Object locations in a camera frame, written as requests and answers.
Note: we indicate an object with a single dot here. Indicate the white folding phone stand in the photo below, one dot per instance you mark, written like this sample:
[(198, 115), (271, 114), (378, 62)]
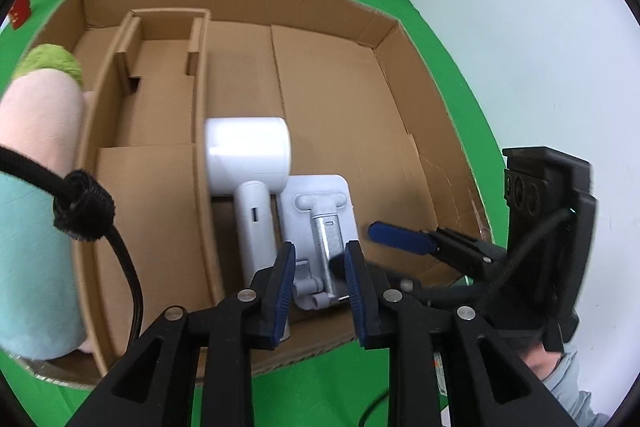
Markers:
[(317, 217)]

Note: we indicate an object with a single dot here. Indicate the white handheld hair dryer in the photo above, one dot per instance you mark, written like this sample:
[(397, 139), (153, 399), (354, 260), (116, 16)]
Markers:
[(249, 159)]

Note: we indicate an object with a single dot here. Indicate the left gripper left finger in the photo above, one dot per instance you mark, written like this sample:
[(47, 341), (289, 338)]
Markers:
[(153, 384)]

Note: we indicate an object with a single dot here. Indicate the pig plush toy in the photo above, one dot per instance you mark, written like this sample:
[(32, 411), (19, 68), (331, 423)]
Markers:
[(42, 113)]

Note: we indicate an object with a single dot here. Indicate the large open cardboard tray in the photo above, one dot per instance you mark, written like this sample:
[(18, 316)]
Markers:
[(223, 128)]

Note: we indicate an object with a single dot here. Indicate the red cup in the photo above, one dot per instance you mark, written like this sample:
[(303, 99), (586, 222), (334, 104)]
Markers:
[(19, 13)]

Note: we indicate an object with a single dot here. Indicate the long brown cardboard box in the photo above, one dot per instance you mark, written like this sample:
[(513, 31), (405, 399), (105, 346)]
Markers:
[(144, 143)]

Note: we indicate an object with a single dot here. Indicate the person's grey sleeve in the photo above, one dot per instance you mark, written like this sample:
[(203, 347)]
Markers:
[(559, 372)]

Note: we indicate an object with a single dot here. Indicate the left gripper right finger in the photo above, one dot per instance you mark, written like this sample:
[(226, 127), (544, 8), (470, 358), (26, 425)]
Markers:
[(487, 383)]

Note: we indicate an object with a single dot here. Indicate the green table cloth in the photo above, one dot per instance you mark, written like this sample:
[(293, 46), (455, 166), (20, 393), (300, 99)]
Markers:
[(367, 90)]

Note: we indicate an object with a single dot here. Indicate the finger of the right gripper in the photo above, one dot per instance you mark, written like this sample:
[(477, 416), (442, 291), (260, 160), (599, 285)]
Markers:
[(466, 254)]

